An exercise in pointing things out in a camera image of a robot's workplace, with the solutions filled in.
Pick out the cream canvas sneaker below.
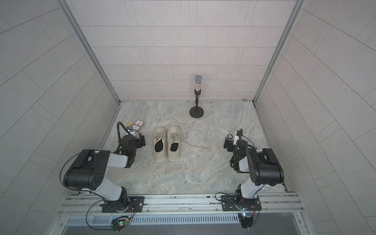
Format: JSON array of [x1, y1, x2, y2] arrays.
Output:
[[152, 127, 167, 163], [167, 125, 181, 162]]

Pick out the black insole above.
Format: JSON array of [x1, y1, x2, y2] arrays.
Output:
[[170, 138, 180, 152], [154, 139, 164, 153]]

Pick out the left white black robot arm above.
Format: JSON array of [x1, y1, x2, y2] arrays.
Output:
[[59, 133, 146, 213]]

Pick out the small wooden block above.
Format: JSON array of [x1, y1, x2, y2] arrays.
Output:
[[124, 121, 134, 128]]

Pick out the small printed card box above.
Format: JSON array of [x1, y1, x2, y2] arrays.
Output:
[[132, 120, 145, 131]]

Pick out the black microphone stand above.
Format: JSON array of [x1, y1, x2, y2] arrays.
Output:
[[190, 75, 204, 118]]

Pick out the white perforated vent strip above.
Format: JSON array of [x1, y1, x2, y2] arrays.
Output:
[[66, 213, 240, 227]]

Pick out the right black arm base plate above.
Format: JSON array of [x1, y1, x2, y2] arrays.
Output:
[[220, 195, 262, 212]]

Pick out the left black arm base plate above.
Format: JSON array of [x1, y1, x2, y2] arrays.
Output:
[[100, 196, 145, 213]]

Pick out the aluminium mounting rail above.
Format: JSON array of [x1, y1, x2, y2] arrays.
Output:
[[58, 193, 304, 216]]

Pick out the right controller board with cables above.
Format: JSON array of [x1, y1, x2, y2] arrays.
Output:
[[238, 213, 254, 230]]

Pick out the controller board with cables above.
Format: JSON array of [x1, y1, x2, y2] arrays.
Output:
[[110, 216, 130, 232], [238, 213, 254, 230]]

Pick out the left controller board with cables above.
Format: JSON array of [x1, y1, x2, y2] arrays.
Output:
[[110, 216, 130, 232]]

